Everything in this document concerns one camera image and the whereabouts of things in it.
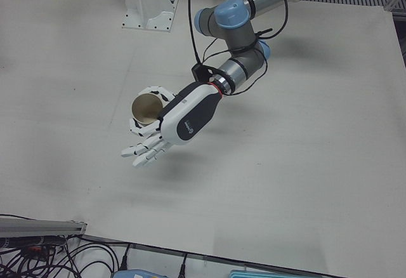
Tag white grey robot hand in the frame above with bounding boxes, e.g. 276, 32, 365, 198
120, 81, 224, 169

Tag brown paper cup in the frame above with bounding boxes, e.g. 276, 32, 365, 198
131, 91, 163, 126

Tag blue device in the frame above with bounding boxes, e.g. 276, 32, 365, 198
112, 268, 169, 278

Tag teal plastic tray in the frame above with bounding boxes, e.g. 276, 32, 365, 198
228, 269, 318, 278

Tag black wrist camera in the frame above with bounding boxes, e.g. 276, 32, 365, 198
191, 63, 219, 84

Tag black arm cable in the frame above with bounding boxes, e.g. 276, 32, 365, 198
186, 0, 290, 96

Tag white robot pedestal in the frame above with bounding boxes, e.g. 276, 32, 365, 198
121, 0, 179, 34

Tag black cable with plug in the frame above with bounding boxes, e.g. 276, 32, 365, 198
117, 242, 131, 272
178, 251, 188, 278

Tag looped black floor cables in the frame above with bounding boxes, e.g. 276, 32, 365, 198
0, 234, 122, 278

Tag aluminium rail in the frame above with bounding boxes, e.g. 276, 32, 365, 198
0, 216, 88, 238

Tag black power strip red switch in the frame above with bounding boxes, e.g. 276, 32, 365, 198
0, 235, 68, 251

